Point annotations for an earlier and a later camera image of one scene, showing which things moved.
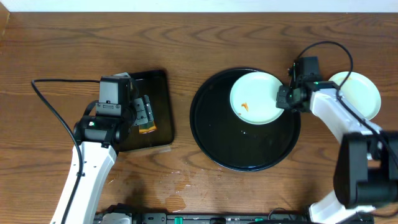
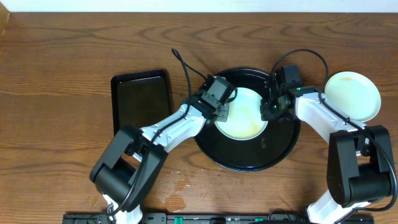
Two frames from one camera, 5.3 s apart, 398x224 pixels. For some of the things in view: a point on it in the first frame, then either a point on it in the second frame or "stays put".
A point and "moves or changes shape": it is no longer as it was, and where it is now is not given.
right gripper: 280,102 to 266,114
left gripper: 144,111 to 222,112
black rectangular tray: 155,84 stays put
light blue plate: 253,98 moves or changes shape
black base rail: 256,218 stays put
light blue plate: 360,91 stays put
